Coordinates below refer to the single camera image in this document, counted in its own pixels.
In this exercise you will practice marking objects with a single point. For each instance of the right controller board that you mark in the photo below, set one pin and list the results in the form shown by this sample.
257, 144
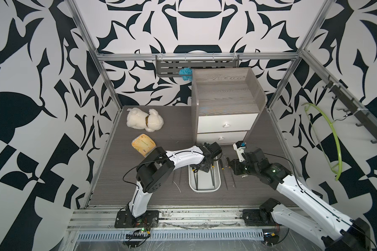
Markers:
270, 238

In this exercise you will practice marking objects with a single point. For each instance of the controller board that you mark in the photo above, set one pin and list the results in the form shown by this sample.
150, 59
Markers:
138, 234
270, 238

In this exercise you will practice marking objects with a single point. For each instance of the green hoop hanger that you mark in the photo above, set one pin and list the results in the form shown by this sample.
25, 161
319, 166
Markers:
330, 146

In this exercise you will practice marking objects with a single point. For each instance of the grey wall shelf rack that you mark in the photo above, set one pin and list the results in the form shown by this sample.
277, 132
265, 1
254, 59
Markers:
170, 67

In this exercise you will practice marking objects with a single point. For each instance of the teal cloth ball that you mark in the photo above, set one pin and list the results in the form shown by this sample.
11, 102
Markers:
186, 74

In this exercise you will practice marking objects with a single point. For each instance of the white storage tray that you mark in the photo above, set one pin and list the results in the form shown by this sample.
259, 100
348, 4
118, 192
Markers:
205, 181

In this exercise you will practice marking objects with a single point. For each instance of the left controller board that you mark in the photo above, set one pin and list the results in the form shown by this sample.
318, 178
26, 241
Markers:
138, 234

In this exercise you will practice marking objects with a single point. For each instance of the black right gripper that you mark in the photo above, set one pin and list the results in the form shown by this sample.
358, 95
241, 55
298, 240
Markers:
235, 168

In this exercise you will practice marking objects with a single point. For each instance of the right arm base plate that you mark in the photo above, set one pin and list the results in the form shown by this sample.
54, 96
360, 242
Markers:
259, 218

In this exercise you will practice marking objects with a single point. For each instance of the yellow tissue pack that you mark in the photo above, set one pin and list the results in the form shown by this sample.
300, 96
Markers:
144, 145

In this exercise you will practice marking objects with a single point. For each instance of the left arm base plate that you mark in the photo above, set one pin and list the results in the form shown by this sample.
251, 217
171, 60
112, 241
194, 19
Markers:
125, 219

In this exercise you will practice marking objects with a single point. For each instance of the grey hook rail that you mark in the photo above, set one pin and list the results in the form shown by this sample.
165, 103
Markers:
365, 117

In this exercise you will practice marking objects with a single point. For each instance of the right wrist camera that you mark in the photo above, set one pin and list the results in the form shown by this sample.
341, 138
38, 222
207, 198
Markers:
240, 147

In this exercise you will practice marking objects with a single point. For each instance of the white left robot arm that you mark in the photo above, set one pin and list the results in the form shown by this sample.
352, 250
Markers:
156, 168

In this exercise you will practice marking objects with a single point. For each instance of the white plush dog toy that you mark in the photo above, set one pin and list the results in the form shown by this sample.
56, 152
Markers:
140, 120

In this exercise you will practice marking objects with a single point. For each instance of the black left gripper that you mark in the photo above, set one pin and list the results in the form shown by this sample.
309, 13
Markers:
208, 167

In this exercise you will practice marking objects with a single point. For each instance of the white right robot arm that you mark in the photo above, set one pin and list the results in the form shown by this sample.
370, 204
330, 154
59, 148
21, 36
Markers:
325, 226

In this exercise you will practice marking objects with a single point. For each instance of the grey wooden drawer cabinet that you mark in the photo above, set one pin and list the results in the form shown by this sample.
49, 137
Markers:
226, 104

